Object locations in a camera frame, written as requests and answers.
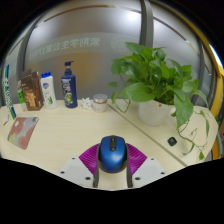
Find pink pastel patterned mouse pad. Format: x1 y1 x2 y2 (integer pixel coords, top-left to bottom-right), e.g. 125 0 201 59
7 116 40 151

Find white bottle with blue cap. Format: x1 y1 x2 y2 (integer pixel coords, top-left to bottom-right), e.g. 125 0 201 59
39 71 59 110

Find small patterned white packet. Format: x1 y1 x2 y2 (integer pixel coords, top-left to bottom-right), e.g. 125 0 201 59
2 113 10 127

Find green plant in white pot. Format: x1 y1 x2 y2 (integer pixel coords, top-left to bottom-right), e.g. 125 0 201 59
107 41 212 162

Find small white flower ornament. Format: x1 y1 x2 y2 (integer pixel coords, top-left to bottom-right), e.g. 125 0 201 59
80 97 94 110

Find small white jar pink lid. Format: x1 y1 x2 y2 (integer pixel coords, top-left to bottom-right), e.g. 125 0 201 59
92 93 109 113

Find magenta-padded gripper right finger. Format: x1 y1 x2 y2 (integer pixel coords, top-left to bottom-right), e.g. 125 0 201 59
125 143 168 189

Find dark blue pump bottle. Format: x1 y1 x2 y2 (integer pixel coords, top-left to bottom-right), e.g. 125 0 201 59
60 60 79 109

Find brown cracker box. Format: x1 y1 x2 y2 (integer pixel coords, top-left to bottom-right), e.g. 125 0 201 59
20 68 45 112

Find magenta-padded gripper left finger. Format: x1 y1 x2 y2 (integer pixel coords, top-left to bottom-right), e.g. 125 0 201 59
59 143 101 189

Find blue and black computer mouse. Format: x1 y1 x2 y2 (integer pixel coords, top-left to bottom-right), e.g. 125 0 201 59
96 134 129 174

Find white and green shuttlecock tube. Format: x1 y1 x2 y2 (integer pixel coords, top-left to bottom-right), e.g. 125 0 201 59
2 64 17 120

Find small black round object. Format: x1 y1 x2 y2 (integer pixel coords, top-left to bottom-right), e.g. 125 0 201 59
167 136 178 147

